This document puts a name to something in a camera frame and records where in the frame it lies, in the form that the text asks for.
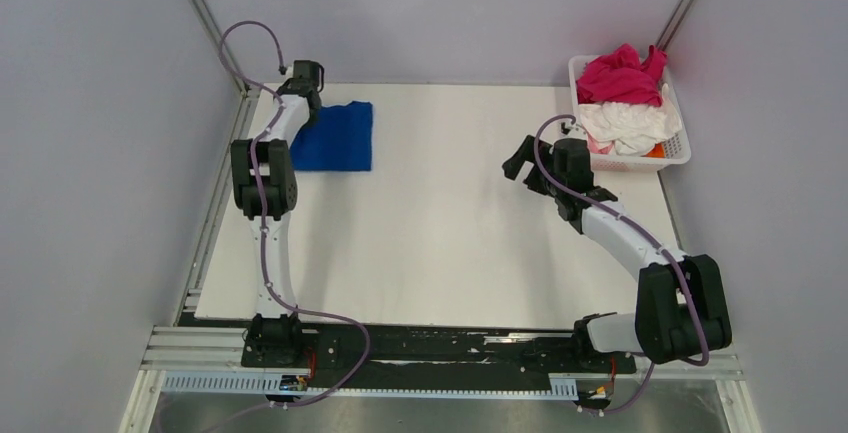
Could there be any blue printed t-shirt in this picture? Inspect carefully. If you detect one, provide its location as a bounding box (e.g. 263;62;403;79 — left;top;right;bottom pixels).
290;101;374;172

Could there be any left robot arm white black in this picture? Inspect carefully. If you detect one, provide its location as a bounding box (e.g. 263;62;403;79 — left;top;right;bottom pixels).
230;60;324;368

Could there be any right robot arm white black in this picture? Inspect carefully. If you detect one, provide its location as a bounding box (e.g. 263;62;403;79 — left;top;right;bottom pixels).
502;136;732;371

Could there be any white t-shirt in basket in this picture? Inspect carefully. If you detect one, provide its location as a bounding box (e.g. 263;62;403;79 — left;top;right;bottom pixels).
578;83;683;156

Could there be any orange garment in basket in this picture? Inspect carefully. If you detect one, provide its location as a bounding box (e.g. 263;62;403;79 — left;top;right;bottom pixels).
645;143;665;159

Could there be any pink t-shirt in basket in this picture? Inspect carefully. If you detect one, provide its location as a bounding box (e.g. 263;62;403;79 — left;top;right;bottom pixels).
576;44;668;107

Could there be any white plastic laundry basket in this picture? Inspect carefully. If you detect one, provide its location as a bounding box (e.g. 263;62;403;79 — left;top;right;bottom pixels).
568;55;692;173

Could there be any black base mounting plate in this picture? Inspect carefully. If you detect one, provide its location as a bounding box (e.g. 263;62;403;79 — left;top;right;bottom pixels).
240;322;637;393

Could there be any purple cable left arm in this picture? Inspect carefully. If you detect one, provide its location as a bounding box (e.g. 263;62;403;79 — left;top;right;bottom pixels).
217;19;372;409

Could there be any aluminium frame rail left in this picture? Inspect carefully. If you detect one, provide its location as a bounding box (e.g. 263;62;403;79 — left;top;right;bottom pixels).
188;0;250;97

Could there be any white slotted cable duct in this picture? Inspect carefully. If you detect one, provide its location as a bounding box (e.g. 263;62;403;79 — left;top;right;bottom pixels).
161;374;579;400

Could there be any aluminium front frame rail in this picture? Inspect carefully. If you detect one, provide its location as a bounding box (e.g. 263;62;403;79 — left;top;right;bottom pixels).
140;326;745;381

